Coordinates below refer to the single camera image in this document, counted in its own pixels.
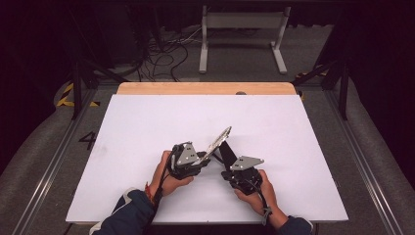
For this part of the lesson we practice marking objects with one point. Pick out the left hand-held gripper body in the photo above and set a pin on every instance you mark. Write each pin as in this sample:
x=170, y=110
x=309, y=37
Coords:
x=186, y=156

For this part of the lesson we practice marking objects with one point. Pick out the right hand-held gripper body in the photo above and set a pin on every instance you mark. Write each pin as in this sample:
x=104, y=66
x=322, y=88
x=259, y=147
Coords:
x=244, y=169

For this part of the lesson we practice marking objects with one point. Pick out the black cloth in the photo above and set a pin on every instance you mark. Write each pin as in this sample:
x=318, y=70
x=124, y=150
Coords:
x=227, y=152

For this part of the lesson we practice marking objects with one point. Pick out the round white plate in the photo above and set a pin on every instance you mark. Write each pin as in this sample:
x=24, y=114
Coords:
x=217, y=142

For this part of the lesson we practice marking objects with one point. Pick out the person's left hand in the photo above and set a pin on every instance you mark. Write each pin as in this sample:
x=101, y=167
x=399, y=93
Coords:
x=169, y=182

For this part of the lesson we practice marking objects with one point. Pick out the person's right hand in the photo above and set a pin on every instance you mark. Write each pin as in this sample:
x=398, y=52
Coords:
x=264, y=199

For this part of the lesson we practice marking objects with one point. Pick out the white board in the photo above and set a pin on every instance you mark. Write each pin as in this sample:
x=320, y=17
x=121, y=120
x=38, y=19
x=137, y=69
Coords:
x=147, y=120

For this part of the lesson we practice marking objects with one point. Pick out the wooden table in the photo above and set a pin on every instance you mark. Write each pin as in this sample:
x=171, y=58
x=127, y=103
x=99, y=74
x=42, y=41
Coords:
x=195, y=88

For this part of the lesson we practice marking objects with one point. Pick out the yellow and black floor tape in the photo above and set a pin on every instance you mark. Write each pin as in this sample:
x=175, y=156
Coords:
x=308, y=73
x=67, y=98

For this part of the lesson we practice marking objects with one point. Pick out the black metal stand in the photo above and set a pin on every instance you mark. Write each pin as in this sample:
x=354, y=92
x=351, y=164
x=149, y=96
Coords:
x=342, y=88
x=77, y=88

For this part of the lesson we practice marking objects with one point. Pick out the white metal stand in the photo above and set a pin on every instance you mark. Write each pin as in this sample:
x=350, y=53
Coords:
x=243, y=20

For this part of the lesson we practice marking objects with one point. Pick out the metal floor rail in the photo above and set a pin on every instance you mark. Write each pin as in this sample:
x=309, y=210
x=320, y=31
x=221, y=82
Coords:
x=365, y=163
x=55, y=163

